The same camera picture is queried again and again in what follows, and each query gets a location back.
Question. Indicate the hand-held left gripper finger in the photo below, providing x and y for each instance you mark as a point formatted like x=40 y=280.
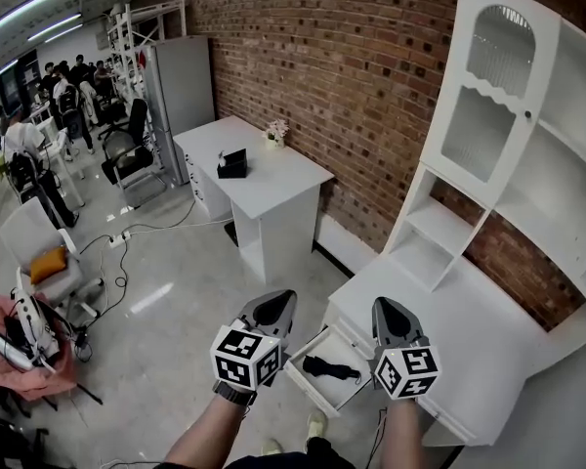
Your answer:
x=285 y=330
x=248 y=311

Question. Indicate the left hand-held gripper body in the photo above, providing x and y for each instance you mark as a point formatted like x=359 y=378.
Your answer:
x=244 y=359

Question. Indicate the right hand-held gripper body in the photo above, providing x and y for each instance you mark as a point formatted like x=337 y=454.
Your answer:
x=407 y=371

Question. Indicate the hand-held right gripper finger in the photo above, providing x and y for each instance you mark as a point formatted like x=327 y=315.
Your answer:
x=376 y=325
x=419 y=334

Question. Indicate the person's left forearm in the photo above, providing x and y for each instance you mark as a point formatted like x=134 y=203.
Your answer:
x=210 y=433

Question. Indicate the person's right forearm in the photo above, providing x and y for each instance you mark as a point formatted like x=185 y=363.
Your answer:
x=398 y=438

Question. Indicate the black wristwatch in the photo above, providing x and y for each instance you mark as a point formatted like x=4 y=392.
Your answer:
x=234 y=394

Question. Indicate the person's left light shoe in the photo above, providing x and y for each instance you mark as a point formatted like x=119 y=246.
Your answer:
x=272 y=446

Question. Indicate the person's light shoe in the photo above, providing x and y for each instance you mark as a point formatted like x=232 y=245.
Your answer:
x=272 y=446
x=316 y=425

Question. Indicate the person's right light shoe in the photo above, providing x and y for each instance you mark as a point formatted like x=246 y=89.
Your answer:
x=316 y=425

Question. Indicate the person's black shirt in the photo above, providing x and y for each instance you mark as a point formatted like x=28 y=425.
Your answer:
x=254 y=461

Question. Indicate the person's black trousers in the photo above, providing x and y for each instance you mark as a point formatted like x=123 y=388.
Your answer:
x=322 y=450

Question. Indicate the black tissue box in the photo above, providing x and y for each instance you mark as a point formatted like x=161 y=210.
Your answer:
x=233 y=166

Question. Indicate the white power strip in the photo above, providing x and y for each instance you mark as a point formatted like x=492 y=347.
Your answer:
x=119 y=239

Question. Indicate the white potted flowers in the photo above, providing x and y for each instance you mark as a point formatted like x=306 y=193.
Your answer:
x=276 y=135

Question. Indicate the black office chair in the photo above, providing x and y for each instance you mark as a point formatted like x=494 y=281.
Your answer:
x=127 y=154

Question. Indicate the white hutch shelf unit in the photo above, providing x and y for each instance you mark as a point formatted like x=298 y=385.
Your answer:
x=556 y=188

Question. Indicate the orange cushion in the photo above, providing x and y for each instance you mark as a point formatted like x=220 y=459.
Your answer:
x=49 y=264

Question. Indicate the grey metal cabinet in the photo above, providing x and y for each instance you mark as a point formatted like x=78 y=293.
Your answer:
x=185 y=105

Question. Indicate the white headset device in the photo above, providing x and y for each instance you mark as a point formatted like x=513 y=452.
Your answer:
x=29 y=320

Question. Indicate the white office chair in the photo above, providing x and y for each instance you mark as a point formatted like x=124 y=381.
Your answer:
x=34 y=232

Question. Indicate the black swivel chair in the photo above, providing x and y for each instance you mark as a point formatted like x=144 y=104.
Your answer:
x=0 y=433

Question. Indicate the white arched cabinet door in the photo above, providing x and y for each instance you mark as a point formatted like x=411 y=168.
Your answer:
x=544 y=76

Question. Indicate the white metal shelving rack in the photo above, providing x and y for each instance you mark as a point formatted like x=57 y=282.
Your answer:
x=127 y=32

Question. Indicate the ceiling light strip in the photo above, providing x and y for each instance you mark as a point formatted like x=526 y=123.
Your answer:
x=54 y=27
x=29 y=8
x=63 y=33
x=2 y=70

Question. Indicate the grey wall box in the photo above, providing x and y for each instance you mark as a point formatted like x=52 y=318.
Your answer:
x=102 y=40

